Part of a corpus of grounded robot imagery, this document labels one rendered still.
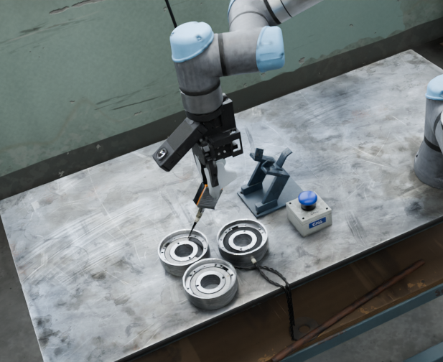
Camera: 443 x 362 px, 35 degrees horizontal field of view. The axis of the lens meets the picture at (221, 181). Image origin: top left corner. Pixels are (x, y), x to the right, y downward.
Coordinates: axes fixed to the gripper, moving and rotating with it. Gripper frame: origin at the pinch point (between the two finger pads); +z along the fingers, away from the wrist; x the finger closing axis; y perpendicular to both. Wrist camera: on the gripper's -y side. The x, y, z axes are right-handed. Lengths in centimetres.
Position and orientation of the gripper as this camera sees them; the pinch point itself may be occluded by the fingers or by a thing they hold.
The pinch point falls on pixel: (209, 191)
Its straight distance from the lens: 140.0
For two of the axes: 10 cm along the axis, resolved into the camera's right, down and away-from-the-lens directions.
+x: -4.1, -5.3, 7.4
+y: 9.0, -3.6, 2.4
